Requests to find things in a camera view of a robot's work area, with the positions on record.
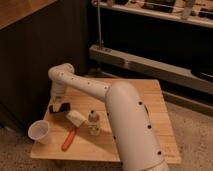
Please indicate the small clear glue bottle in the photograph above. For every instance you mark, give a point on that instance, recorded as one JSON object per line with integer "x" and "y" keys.
{"x": 94, "y": 123}

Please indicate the orange handled brush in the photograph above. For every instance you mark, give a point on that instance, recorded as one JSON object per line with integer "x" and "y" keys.
{"x": 77, "y": 119}

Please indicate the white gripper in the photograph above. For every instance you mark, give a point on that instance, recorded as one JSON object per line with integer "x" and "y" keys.
{"x": 57, "y": 94}

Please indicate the metal shelf rack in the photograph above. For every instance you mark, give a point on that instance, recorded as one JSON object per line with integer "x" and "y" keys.
{"x": 177, "y": 52}

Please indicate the white ceramic cup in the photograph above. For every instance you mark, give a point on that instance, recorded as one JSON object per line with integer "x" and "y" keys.
{"x": 40, "y": 132}

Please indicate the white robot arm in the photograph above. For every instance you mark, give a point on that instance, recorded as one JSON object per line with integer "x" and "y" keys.
{"x": 136, "y": 142}

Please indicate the wooden table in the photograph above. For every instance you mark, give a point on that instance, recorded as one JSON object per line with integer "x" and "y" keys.
{"x": 102, "y": 148}

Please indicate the black eraser block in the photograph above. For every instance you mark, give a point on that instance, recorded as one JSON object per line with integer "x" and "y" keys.
{"x": 64, "y": 108}

